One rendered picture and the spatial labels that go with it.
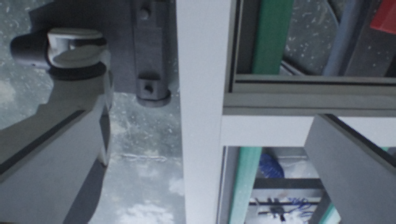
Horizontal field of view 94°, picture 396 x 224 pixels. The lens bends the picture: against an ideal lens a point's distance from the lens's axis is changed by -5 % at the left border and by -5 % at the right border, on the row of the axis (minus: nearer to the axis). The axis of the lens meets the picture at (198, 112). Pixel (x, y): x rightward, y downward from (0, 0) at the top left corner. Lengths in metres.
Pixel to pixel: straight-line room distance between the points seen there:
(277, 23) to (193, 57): 0.12
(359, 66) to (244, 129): 0.52
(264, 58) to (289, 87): 0.05
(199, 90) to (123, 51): 0.86
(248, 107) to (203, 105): 0.06
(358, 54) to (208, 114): 0.54
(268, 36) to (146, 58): 0.78
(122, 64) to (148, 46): 0.18
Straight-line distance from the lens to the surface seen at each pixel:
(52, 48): 0.99
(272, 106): 0.24
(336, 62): 0.69
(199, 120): 0.21
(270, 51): 0.27
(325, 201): 0.56
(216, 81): 0.19
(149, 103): 1.07
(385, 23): 0.64
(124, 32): 1.01
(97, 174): 0.35
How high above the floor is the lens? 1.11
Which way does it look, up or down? 59 degrees down
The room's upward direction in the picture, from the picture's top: 178 degrees counter-clockwise
